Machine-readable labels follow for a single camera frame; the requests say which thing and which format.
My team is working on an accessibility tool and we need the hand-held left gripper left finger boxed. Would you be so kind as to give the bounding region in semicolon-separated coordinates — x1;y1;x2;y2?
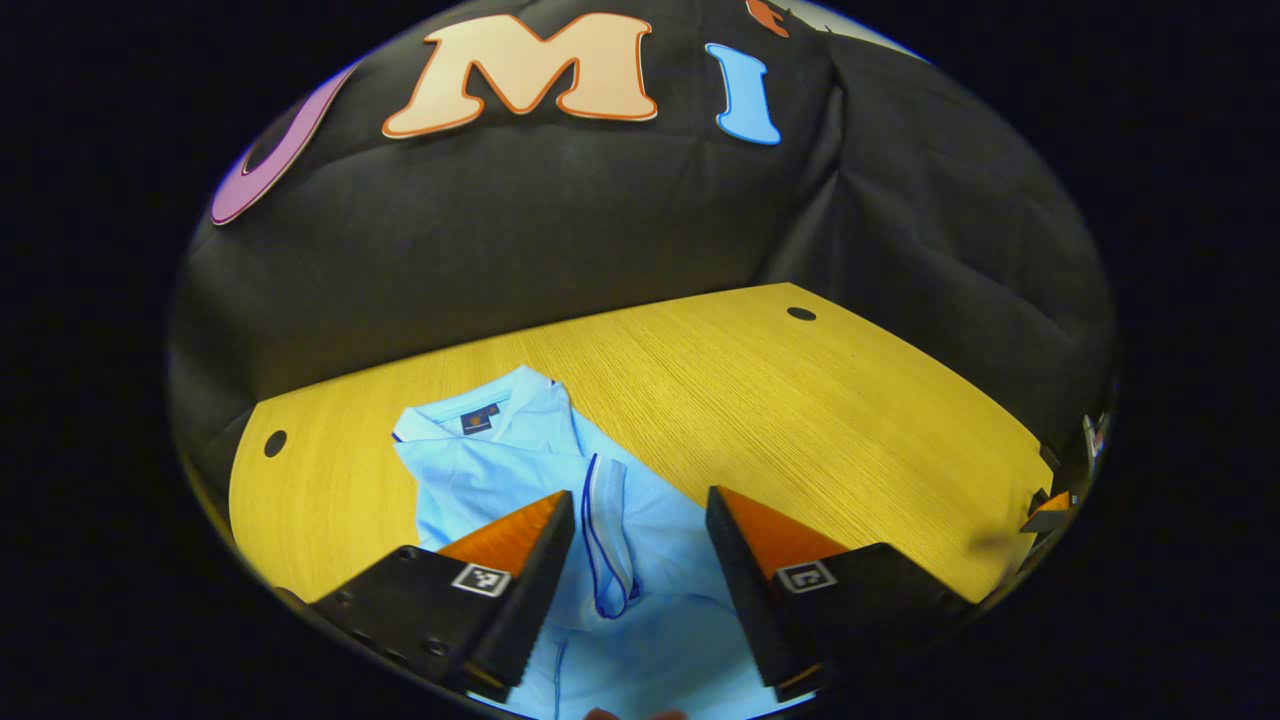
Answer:
310;490;576;701

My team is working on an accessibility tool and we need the black backdrop cloth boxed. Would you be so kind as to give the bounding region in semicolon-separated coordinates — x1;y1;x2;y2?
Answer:
170;0;1116;501

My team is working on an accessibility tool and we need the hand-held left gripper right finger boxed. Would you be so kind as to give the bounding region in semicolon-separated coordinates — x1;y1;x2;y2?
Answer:
706;486;976;701

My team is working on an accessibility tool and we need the light blue polo T-shirt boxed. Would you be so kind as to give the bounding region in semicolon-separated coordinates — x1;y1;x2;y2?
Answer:
392;365;801;720

